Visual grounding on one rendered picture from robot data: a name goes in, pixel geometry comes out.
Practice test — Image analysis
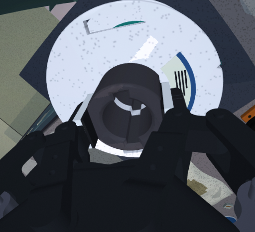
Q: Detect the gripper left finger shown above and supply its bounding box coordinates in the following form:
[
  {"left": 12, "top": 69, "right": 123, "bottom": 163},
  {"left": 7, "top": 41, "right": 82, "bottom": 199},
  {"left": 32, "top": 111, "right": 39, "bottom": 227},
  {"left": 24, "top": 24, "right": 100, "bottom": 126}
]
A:
[{"left": 0, "top": 101, "right": 99, "bottom": 199}]

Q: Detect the orange block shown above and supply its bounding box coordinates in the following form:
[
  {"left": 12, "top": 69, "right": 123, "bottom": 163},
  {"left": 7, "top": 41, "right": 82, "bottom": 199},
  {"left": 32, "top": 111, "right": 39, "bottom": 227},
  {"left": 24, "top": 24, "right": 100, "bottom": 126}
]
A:
[{"left": 240, "top": 104, "right": 255, "bottom": 131}]

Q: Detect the white spool with dark hub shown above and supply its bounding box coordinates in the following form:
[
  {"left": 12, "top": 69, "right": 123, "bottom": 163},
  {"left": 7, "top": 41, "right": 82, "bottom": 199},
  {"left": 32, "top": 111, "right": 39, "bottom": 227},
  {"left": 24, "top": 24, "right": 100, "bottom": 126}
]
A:
[{"left": 46, "top": 0, "right": 224, "bottom": 158}]

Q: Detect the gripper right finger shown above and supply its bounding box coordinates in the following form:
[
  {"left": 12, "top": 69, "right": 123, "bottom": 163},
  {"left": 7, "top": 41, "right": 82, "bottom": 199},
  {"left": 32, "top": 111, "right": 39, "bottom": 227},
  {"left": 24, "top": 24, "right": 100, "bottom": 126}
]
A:
[{"left": 139, "top": 87, "right": 255, "bottom": 196}]

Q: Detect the olive green cabinet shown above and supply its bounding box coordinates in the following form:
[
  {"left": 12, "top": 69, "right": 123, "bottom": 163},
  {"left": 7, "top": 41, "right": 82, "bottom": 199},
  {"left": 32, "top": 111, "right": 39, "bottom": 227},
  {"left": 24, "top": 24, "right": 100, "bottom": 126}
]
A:
[{"left": 0, "top": 6, "right": 63, "bottom": 160}]

